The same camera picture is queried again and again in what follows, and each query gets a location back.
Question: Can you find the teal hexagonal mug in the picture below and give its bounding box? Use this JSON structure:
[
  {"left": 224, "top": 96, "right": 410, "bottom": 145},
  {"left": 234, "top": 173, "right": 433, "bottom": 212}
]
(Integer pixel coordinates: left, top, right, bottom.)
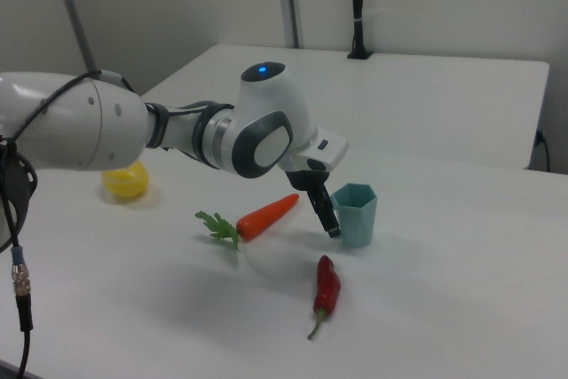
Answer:
[{"left": 330, "top": 182, "right": 379, "bottom": 249}]

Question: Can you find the red chili pepper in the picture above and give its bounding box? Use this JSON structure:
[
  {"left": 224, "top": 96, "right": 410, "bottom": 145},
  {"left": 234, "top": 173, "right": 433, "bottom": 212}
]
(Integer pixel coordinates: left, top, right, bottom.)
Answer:
[{"left": 307, "top": 255, "right": 343, "bottom": 341}]

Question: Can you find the white side table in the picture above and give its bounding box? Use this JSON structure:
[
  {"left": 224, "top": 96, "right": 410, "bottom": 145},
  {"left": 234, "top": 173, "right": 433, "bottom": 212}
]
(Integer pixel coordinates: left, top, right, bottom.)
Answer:
[{"left": 140, "top": 43, "right": 552, "bottom": 172}]

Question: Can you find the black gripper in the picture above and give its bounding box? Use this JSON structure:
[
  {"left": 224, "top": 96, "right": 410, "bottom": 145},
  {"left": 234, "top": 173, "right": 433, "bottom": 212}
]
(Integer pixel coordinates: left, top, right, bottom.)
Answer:
[{"left": 283, "top": 157, "right": 343, "bottom": 239}]

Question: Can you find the orange carrot with green leaves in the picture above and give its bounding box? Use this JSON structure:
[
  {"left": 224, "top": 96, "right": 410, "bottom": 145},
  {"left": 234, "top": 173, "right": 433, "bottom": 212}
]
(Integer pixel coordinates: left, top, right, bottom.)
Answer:
[{"left": 193, "top": 193, "right": 301, "bottom": 253}]

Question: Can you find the black cable with metal connector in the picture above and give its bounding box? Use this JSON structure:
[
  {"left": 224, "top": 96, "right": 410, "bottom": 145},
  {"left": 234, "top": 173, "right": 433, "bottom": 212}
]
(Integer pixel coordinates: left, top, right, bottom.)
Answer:
[{"left": 0, "top": 68, "right": 137, "bottom": 379}]

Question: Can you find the thin black cable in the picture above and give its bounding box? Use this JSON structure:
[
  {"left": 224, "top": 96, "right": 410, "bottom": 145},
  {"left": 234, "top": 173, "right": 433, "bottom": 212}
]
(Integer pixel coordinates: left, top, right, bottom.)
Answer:
[{"left": 533, "top": 129, "right": 552, "bottom": 172}]

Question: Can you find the yellow striped melon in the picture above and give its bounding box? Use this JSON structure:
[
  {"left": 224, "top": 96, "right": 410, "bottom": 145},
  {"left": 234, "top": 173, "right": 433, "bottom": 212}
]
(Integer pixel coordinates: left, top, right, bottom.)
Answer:
[{"left": 100, "top": 160, "right": 150, "bottom": 199}]

